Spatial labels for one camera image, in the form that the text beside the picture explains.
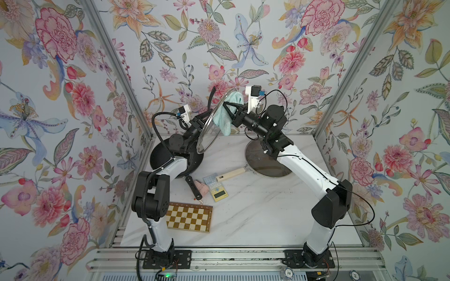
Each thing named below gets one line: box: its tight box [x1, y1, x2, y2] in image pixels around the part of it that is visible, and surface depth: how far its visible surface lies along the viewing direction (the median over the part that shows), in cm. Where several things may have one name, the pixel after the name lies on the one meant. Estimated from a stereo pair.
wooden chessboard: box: [165, 201, 213, 233], surface depth 85 cm
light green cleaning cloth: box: [213, 91, 245, 136], surface depth 65 cm
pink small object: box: [193, 179, 210, 198], surface depth 92 cm
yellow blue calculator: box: [202, 172, 229, 202], surface depth 96 cm
